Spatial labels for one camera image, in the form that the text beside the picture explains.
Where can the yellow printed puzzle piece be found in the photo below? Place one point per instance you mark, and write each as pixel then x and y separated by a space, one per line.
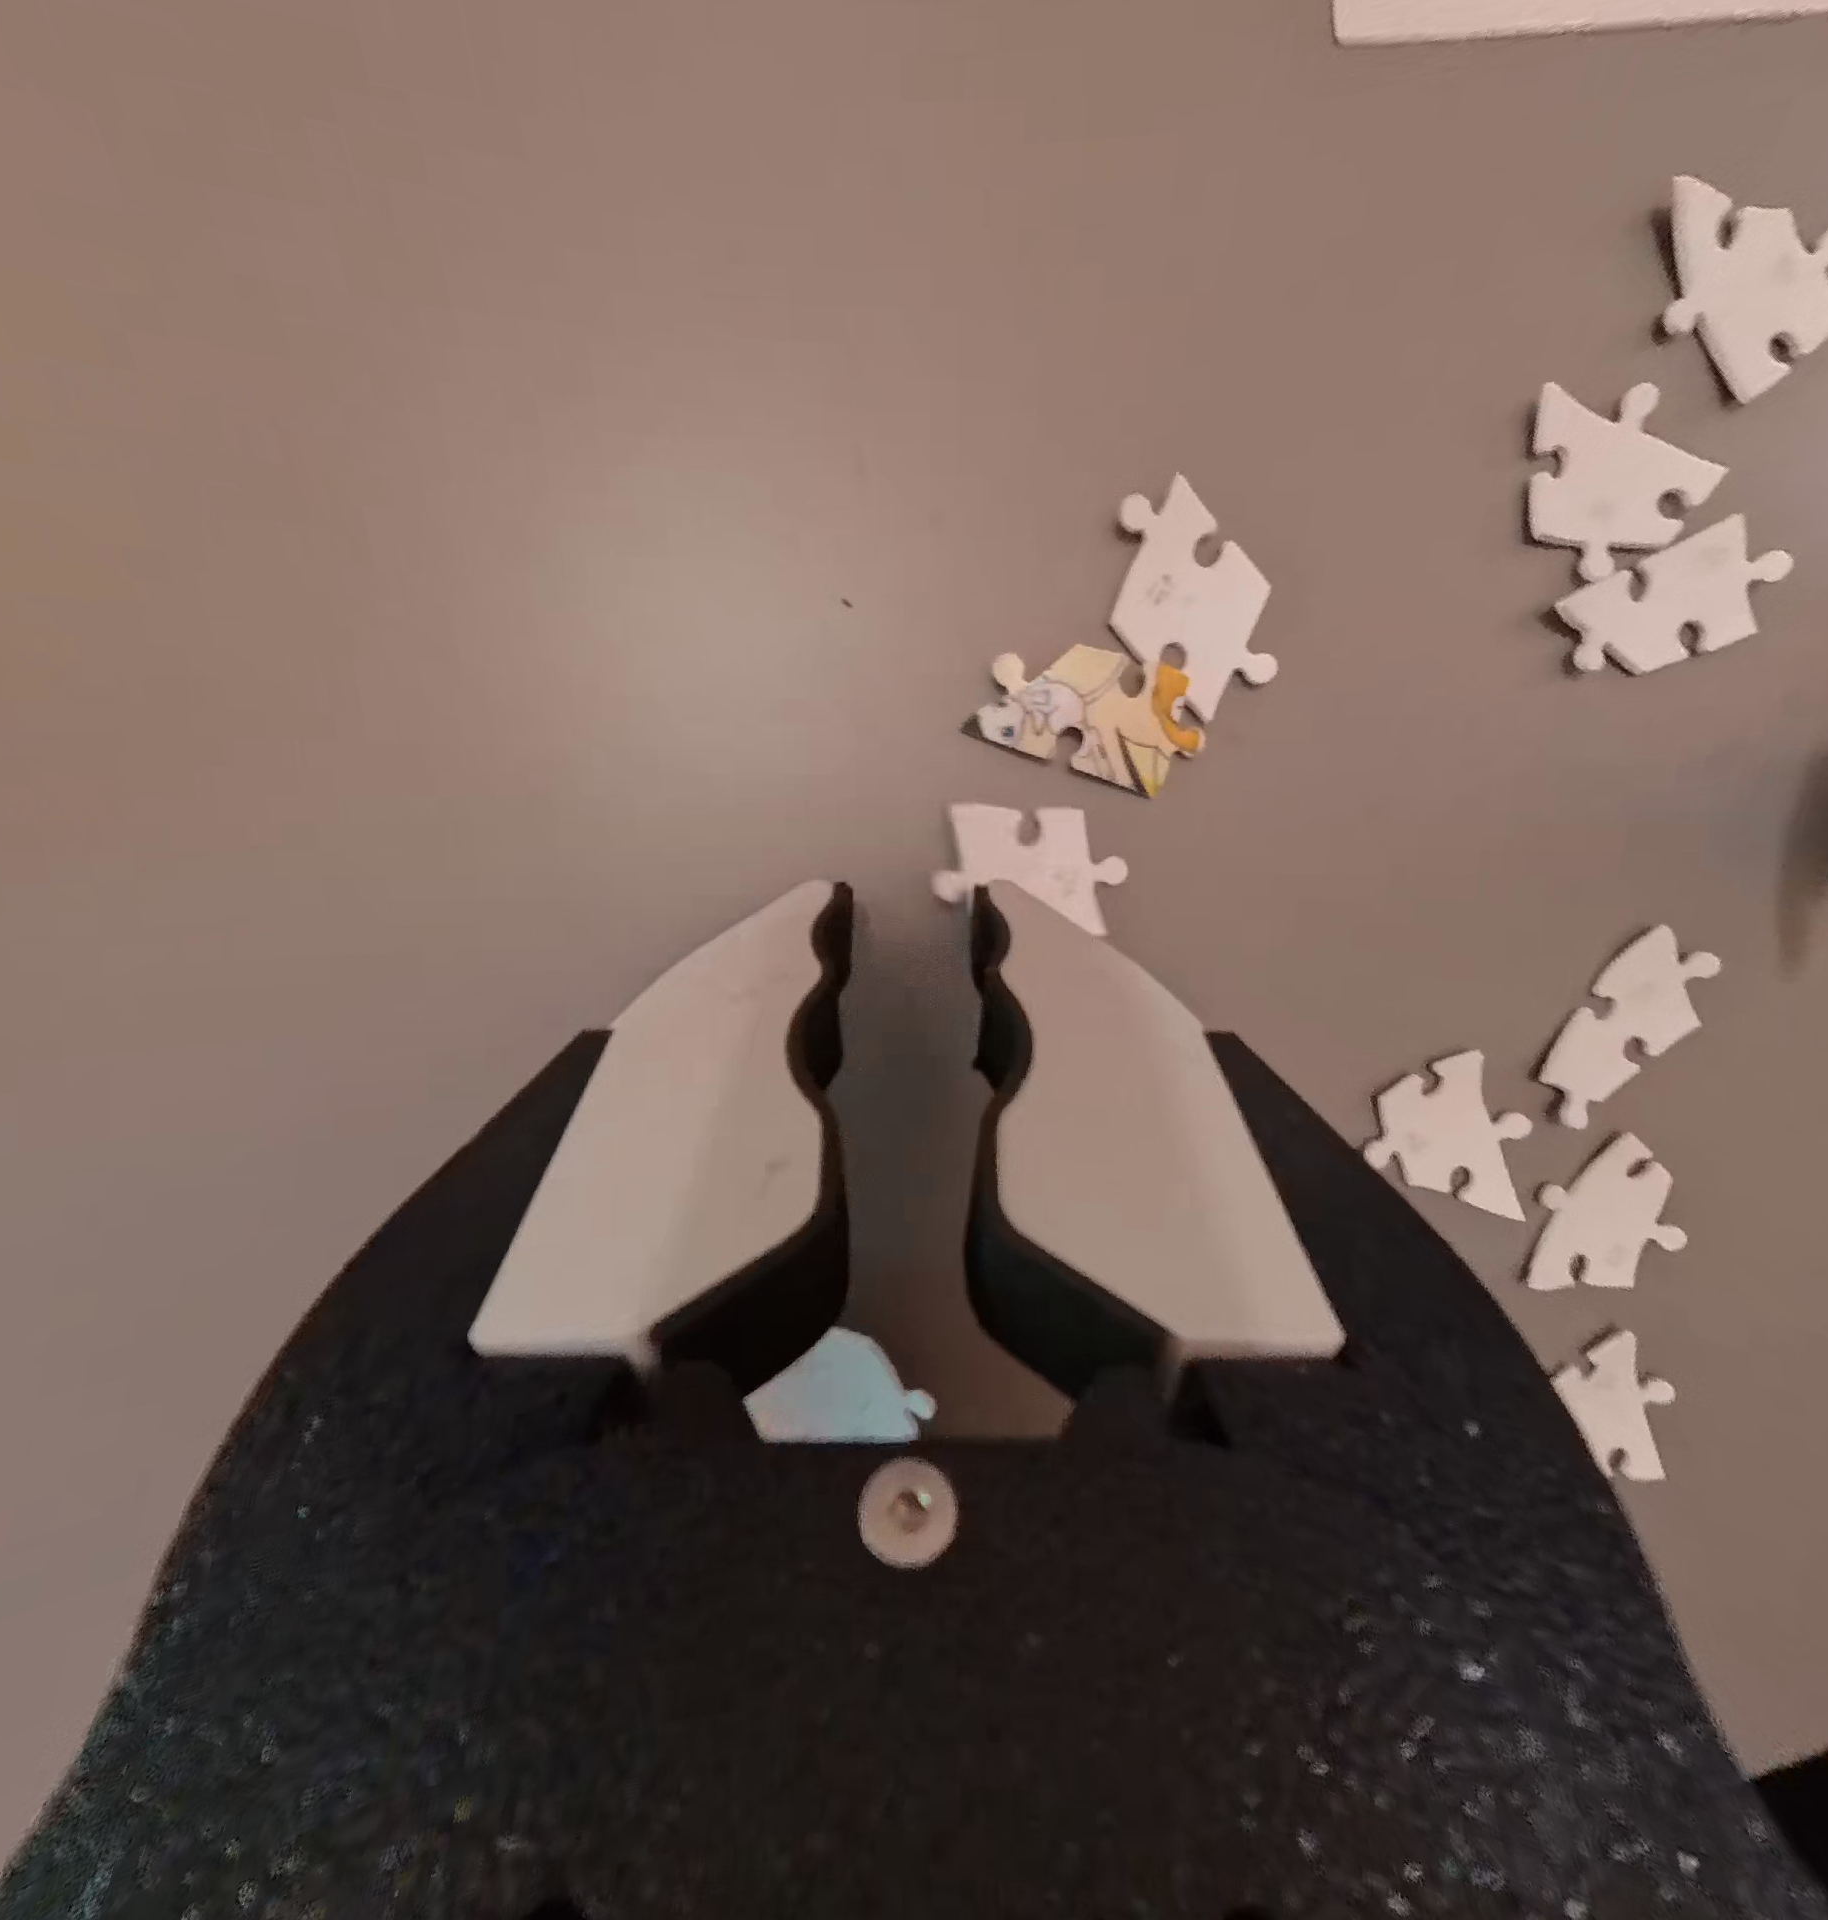
pixel 1079 720

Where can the white puzzle pieces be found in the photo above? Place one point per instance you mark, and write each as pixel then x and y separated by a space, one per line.
pixel 1618 495

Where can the person's dark clothing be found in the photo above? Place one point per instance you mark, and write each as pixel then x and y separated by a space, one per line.
pixel 1822 1837

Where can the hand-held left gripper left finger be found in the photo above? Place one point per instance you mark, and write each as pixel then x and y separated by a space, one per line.
pixel 658 1185

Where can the single white puzzle piece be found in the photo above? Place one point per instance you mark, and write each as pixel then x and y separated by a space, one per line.
pixel 1048 855

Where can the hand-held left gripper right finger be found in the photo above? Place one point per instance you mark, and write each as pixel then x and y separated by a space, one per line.
pixel 1154 1185

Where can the white printed instruction leaflet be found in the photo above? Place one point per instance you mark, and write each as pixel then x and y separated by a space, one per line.
pixel 1603 16

